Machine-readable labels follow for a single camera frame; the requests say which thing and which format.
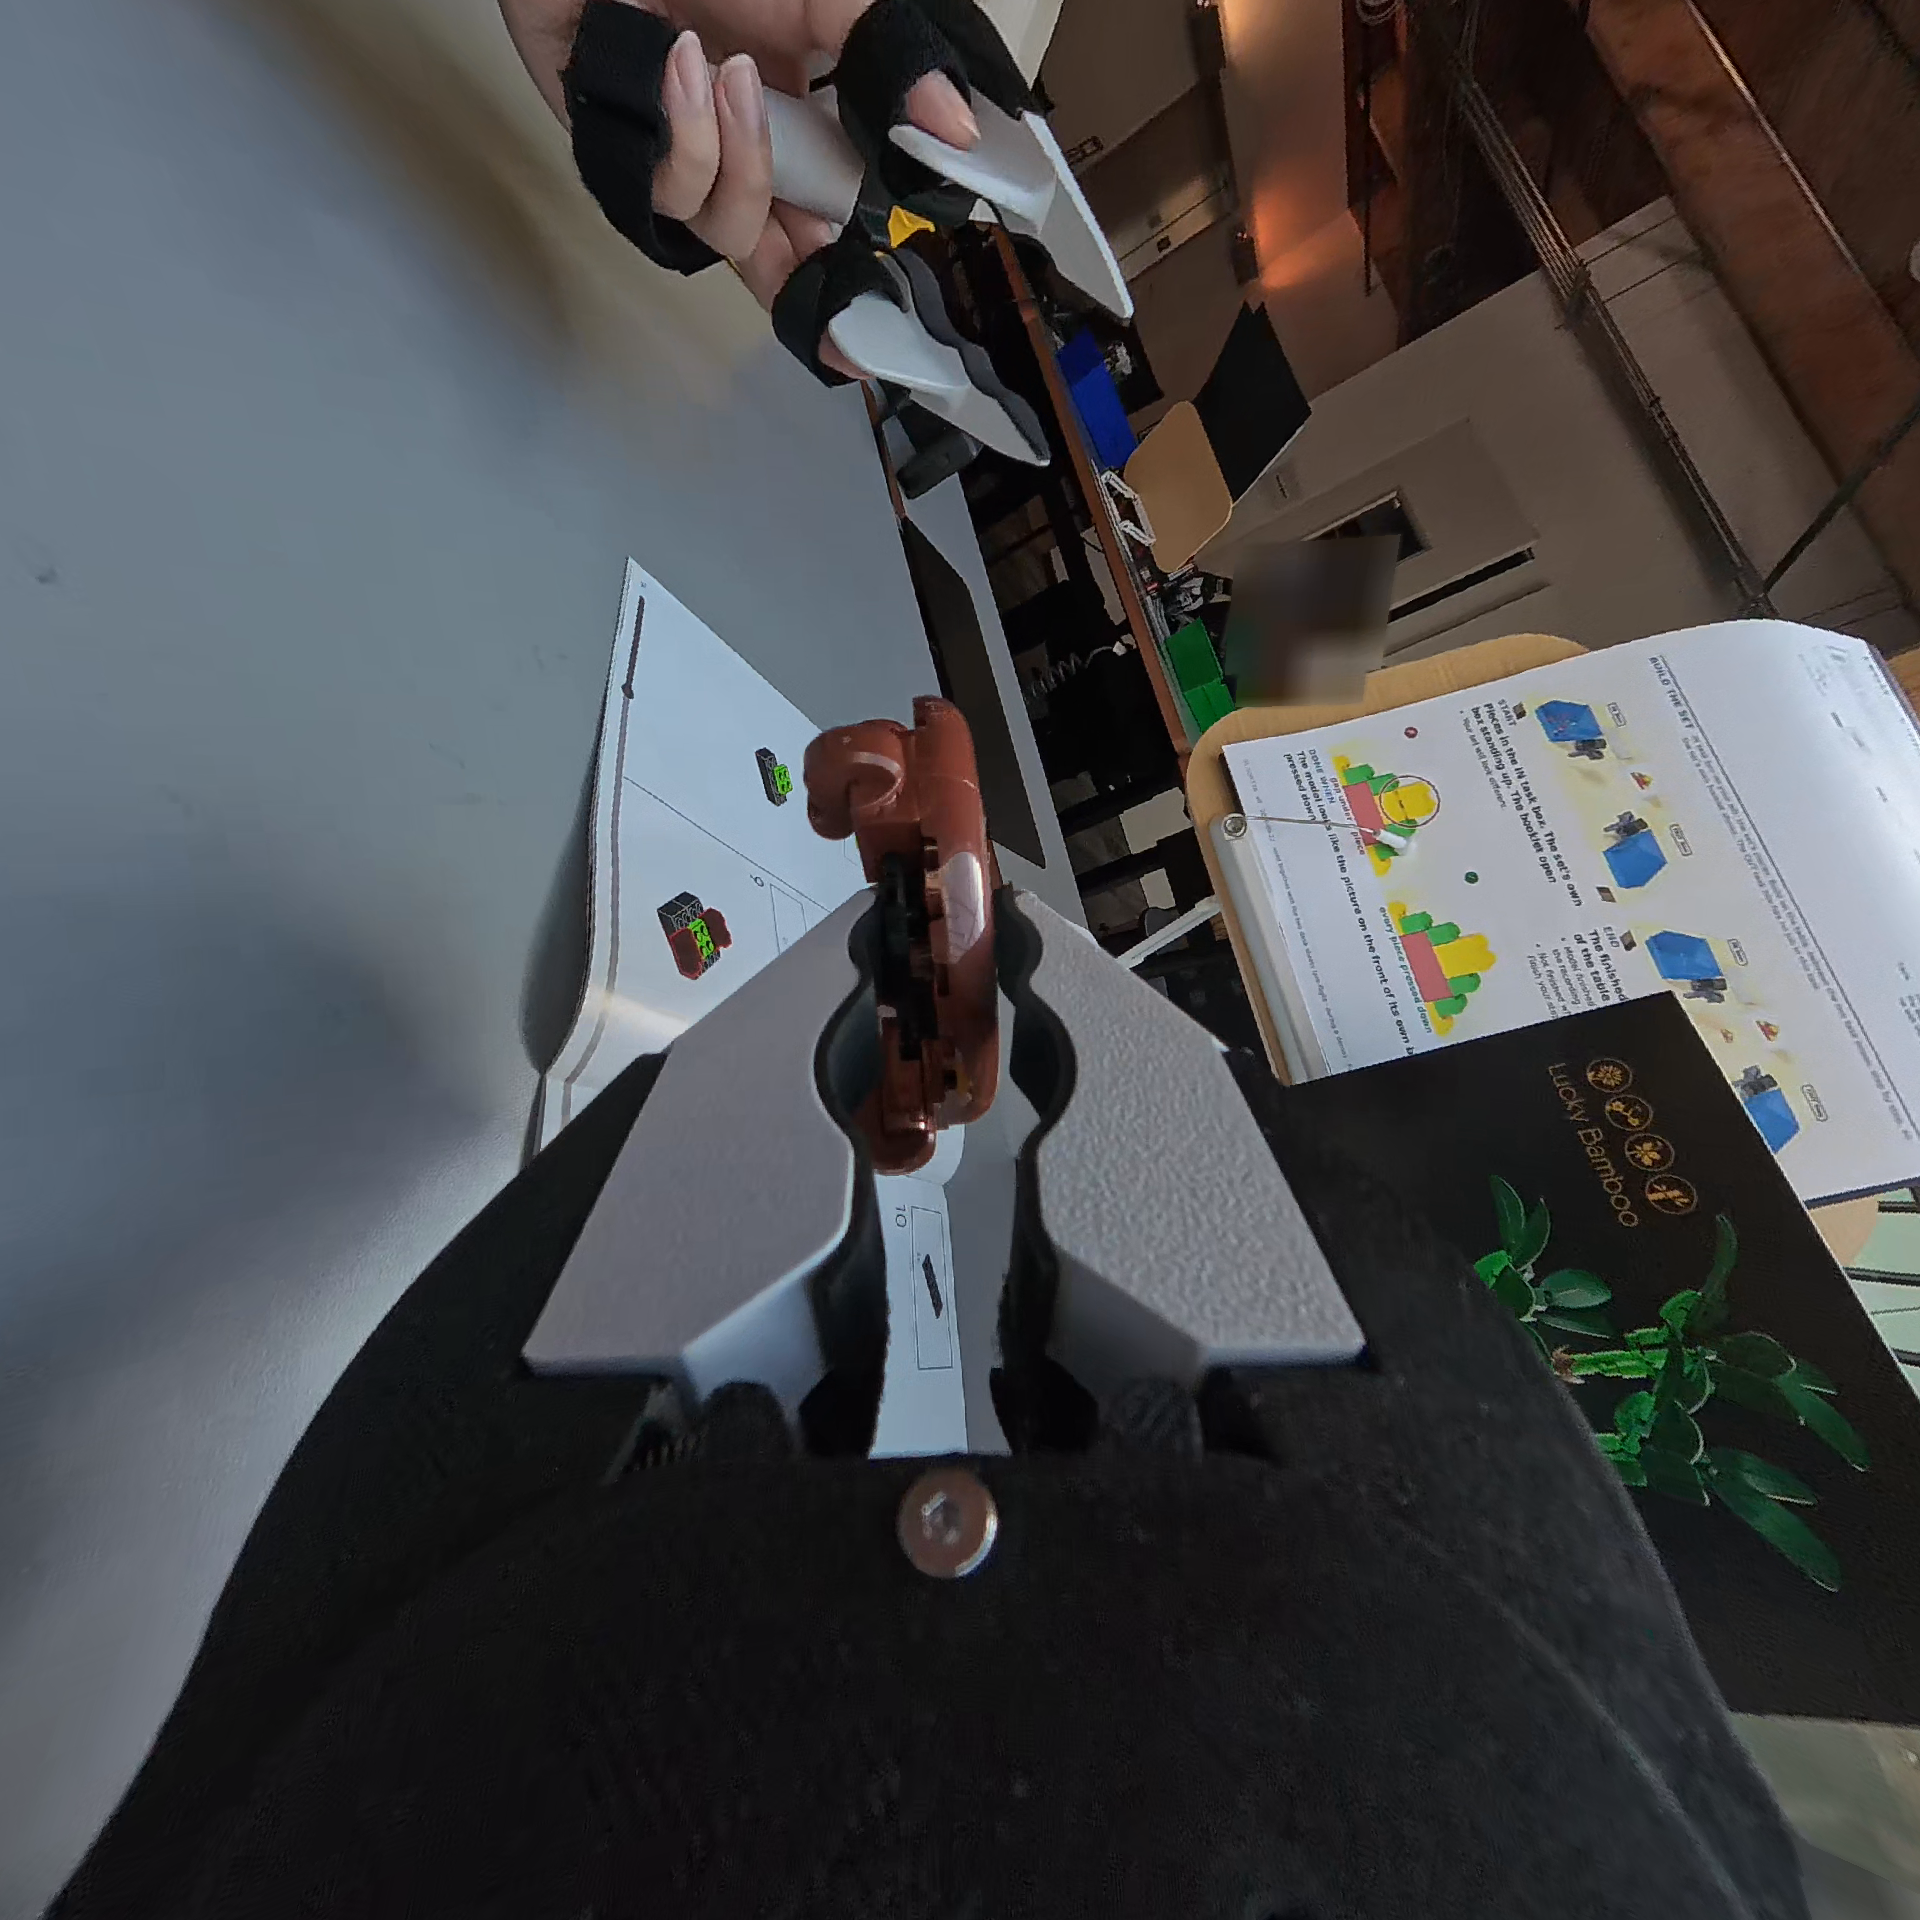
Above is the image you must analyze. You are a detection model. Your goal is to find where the building instruction booklet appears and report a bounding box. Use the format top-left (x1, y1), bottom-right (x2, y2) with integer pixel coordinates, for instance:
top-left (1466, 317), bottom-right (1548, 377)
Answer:
top-left (524, 558), bottom-right (1087, 1464)

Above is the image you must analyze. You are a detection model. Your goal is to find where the black flat panel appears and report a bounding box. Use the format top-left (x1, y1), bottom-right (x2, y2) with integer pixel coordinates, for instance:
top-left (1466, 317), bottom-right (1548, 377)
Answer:
top-left (900, 515), bottom-right (1050, 870)

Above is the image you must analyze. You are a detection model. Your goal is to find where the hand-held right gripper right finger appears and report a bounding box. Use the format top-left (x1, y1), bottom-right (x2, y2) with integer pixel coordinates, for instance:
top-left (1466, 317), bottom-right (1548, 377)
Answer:
top-left (994, 884), bottom-right (1370, 1397)

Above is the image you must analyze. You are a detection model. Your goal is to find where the printed instruction sheet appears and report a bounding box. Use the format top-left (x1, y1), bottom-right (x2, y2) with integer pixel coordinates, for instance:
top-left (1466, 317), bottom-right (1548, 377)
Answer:
top-left (1223, 618), bottom-right (1920, 1209)

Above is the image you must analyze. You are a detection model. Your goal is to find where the wooden instruction board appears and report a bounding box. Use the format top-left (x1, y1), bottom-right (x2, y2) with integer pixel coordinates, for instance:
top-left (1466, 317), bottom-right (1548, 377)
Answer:
top-left (1185, 629), bottom-right (1920, 1090)

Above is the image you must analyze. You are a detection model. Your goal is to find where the blue plastic bin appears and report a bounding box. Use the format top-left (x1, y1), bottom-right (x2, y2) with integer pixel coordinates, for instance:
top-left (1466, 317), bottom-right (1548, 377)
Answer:
top-left (1050, 326), bottom-right (1131, 468)

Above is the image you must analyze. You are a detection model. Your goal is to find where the small wooden board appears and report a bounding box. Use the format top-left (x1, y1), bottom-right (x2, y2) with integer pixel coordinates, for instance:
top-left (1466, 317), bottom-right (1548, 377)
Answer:
top-left (1123, 401), bottom-right (1236, 572)

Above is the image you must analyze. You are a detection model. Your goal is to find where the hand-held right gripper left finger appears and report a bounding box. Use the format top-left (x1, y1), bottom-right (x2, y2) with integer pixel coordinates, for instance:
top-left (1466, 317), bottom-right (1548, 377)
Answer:
top-left (522, 884), bottom-right (890, 1453)

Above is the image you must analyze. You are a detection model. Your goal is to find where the person's left hand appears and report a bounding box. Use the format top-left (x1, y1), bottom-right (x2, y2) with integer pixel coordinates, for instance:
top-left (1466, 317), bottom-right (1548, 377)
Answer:
top-left (502, 0), bottom-right (988, 310)

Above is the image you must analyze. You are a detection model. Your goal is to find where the small green bin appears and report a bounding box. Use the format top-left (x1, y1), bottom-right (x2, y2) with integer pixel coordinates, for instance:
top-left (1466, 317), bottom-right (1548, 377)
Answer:
top-left (1163, 621), bottom-right (1240, 738)

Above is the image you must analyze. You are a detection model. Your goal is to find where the long wooden table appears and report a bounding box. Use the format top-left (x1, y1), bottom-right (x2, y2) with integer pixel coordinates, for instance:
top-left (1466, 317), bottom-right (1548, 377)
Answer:
top-left (990, 223), bottom-right (1199, 751)

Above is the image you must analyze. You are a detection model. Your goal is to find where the round brown black brick base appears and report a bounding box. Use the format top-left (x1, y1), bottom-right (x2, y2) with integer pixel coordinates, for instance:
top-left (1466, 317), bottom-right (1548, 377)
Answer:
top-left (803, 693), bottom-right (1005, 1176)

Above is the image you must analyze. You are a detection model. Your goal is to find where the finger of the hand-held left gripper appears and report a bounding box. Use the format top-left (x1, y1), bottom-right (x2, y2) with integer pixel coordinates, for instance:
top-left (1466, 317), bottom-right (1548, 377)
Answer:
top-left (823, 243), bottom-right (1058, 469)
top-left (888, 108), bottom-right (1140, 328)

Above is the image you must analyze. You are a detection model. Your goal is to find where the black electronic device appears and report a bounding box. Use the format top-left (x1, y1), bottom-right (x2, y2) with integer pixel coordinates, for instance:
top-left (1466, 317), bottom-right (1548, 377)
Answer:
top-left (876, 382), bottom-right (979, 498)

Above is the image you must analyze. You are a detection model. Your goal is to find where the black plant toy box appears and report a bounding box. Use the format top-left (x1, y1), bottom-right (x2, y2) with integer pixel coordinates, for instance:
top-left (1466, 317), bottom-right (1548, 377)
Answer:
top-left (1291, 989), bottom-right (1920, 1727)

